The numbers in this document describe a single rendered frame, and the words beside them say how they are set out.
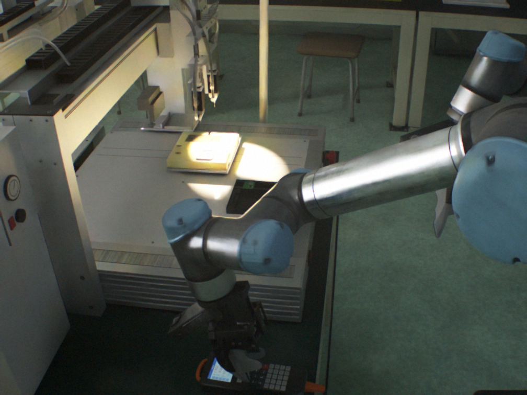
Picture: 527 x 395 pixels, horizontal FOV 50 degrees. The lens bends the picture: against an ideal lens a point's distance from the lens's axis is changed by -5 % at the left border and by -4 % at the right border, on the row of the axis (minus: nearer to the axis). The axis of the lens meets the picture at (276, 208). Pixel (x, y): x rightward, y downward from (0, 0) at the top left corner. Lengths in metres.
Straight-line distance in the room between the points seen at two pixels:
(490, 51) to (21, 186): 0.82
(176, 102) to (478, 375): 1.39
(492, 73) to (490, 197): 0.48
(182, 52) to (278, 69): 3.11
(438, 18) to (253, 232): 2.83
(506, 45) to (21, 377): 1.02
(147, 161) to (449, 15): 2.31
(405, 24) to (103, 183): 2.35
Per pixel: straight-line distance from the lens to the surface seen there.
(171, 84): 1.80
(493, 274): 2.67
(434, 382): 2.17
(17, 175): 1.06
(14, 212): 1.06
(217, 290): 0.92
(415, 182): 0.78
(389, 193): 0.81
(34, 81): 1.16
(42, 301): 1.18
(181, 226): 0.85
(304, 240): 1.29
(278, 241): 0.81
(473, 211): 0.59
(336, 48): 3.64
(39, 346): 1.20
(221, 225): 0.84
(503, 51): 1.03
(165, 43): 1.54
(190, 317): 1.00
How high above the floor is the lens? 1.63
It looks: 34 degrees down
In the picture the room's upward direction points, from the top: 1 degrees counter-clockwise
